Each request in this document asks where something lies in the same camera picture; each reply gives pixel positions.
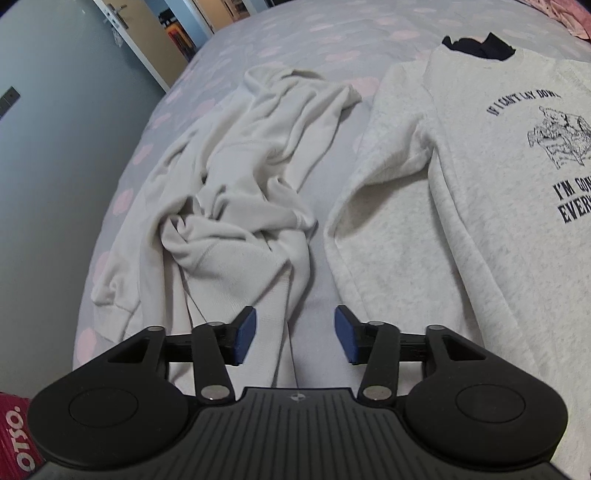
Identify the red and orange box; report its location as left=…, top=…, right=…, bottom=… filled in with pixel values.
left=167, top=24, right=195, bottom=60

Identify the grey printed sweatshirt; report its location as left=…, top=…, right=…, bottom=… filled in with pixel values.
left=323, top=45, right=591, bottom=480

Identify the cream white crumpled garment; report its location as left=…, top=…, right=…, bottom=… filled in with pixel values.
left=90, top=65, right=363, bottom=393

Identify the white door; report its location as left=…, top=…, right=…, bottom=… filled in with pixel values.
left=92, top=0, right=174, bottom=93

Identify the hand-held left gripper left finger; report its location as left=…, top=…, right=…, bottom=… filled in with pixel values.
left=99, top=306, right=257, bottom=401

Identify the dark wall switch plate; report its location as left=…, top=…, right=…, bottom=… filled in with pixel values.
left=0, top=85, right=22, bottom=119

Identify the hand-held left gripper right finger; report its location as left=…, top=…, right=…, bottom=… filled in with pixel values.
left=333, top=304, right=491, bottom=401

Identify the bed with pink-dotted sheet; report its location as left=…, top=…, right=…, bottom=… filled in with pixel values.
left=73, top=0, right=591, bottom=480

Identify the pink blanket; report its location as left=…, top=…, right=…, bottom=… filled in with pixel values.
left=522, top=0, right=591, bottom=40

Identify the red plastic packet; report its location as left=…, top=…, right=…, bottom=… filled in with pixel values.
left=0, top=391, right=47, bottom=480

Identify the black garment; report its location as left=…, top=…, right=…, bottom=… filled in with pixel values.
left=441, top=32, right=516, bottom=61

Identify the metal door handle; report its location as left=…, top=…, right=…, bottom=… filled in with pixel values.
left=103, top=3, right=129, bottom=29

